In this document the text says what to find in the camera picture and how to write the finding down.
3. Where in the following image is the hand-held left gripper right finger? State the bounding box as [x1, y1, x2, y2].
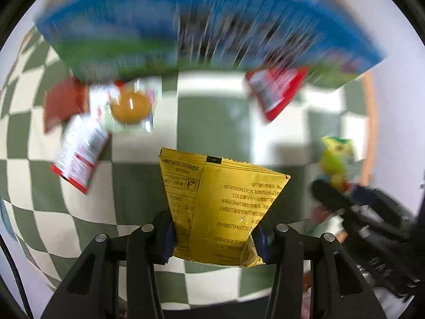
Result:
[252, 223, 387, 319]

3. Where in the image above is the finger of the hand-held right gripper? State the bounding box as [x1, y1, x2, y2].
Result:
[352, 184, 414, 221]
[310, 179, 354, 215]

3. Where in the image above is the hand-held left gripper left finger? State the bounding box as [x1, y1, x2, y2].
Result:
[40, 210, 176, 319]

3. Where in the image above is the green snack packet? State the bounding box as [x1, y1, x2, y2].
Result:
[317, 136, 357, 193]

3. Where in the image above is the plain yellow snack packet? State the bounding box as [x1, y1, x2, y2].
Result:
[159, 147, 291, 268]

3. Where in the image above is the cardboard box blue print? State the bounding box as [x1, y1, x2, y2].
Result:
[35, 0, 389, 89]

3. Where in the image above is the bright red snack packet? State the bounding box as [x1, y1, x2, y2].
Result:
[246, 67, 310, 125]

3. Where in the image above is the white red snack packet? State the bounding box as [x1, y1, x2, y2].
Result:
[50, 85, 120, 195]

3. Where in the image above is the green white checkered blanket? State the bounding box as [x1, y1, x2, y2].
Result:
[0, 27, 376, 309]

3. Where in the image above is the clear packet with yolk pastry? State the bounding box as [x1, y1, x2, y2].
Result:
[101, 78, 157, 133]

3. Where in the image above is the blue bed sheet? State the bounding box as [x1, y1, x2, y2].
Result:
[0, 199, 14, 240]

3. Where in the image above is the dark red snack packet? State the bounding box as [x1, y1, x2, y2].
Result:
[43, 78, 90, 133]

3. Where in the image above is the black cable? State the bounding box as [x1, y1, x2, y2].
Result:
[0, 236, 35, 319]

